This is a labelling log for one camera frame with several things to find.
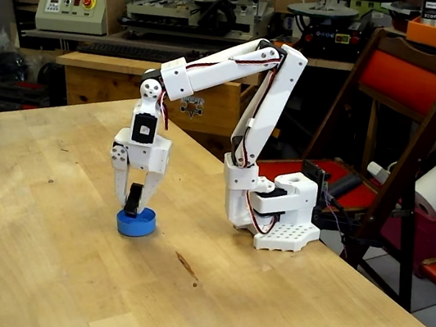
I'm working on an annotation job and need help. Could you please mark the red and black crate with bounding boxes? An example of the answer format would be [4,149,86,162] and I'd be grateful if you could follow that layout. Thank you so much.
[0,77,55,125]

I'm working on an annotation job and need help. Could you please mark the black scroll saw green table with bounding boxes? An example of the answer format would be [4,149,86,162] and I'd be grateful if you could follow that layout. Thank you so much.
[279,0,372,67]

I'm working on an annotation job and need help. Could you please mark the wooden folding chair red cushions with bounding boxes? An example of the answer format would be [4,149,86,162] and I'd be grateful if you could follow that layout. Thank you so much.
[238,11,436,317]

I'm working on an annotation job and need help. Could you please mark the wooden cabinet with sticker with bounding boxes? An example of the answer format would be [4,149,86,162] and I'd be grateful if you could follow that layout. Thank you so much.
[44,35,255,166]

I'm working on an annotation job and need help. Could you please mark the pink plastic bin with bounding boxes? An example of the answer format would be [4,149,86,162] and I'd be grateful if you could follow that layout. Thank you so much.
[375,198,436,282]

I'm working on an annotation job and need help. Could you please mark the black toy bird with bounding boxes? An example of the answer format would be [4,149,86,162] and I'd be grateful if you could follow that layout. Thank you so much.
[123,182,145,218]

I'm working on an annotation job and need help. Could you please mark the wooden workbench top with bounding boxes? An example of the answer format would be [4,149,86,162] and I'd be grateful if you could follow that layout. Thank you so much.
[306,52,358,75]

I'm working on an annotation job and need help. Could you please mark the white power plug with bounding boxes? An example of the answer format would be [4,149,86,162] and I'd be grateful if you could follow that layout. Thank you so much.
[365,160,393,185]

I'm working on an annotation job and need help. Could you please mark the black controller board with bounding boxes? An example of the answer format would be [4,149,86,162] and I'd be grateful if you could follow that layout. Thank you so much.
[299,158,334,190]

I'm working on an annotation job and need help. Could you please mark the black cylinder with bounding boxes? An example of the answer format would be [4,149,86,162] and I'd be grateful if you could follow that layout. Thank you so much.
[327,168,365,200]

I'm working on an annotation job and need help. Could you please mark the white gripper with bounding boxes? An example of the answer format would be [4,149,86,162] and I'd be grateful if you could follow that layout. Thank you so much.
[102,125,175,215]

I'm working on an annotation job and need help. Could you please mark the silver can black lid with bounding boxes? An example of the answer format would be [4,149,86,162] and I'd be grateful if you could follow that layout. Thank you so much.
[419,0,436,28]

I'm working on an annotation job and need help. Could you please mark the black keyboard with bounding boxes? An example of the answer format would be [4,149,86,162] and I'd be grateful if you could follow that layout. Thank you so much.
[76,36,188,70]

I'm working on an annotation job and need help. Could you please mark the blue round box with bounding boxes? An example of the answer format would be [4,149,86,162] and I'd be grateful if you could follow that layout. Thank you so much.
[113,202,160,242]

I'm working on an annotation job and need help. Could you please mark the black helmet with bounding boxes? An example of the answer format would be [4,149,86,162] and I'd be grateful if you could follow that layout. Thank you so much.
[34,58,67,90]
[0,49,33,84]

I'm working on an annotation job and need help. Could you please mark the beige control box red button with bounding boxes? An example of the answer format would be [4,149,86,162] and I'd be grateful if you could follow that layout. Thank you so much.
[33,0,129,43]

